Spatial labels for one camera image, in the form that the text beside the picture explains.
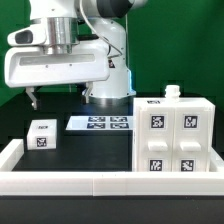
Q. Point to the white U-shaped obstacle fence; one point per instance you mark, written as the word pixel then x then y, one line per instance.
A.
pixel 106 183

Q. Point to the small white cabinet top block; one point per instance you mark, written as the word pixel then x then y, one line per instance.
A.
pixel 42 134

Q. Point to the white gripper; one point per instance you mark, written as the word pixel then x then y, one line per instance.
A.
pixel 30 67

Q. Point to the white base tag plate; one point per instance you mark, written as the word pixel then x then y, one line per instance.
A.
pixel 108 123

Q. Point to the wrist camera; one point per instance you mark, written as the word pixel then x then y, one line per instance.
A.
pixel 32 35

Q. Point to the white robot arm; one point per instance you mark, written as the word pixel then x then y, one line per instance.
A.
pixel 73 42

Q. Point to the white cabinet body box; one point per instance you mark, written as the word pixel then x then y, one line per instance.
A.
pixel 172 99

